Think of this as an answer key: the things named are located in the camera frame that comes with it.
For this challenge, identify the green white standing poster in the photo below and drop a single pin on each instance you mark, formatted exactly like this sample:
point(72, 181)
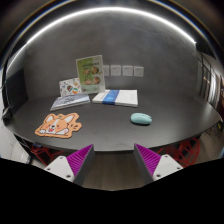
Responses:
point(90, 74)

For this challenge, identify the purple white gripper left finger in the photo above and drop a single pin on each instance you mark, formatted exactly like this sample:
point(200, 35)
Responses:
point(74, 167)

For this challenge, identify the red table frame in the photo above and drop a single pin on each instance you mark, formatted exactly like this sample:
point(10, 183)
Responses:
point(184, 152)
point(44, 154)

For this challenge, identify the red table frame left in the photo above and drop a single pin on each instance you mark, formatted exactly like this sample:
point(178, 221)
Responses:
point(44, 154)

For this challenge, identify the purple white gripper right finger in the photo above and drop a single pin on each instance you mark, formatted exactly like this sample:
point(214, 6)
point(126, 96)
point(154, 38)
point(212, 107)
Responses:
point(154, 166)

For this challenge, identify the teal computer mouse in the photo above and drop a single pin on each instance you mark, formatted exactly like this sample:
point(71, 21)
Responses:
point(141, 118)

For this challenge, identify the grey patterned book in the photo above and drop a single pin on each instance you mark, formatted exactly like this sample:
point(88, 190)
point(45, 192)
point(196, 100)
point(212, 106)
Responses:
point(70, 101)

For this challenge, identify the red table frame right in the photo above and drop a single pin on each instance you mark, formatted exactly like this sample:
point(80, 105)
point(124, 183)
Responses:
point(184, 152)

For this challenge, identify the small colourful sticker card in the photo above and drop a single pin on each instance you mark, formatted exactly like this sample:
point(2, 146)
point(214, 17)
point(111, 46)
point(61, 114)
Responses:
point(69, 87)

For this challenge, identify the white wall socket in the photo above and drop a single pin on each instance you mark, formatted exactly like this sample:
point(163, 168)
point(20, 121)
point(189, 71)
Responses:
point(115, 70)
point(127, 70)
point(138, 71)
point(106, 70)

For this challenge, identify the orange corgi mouse pad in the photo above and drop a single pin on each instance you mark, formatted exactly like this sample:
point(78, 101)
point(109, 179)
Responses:
point(59, 126)

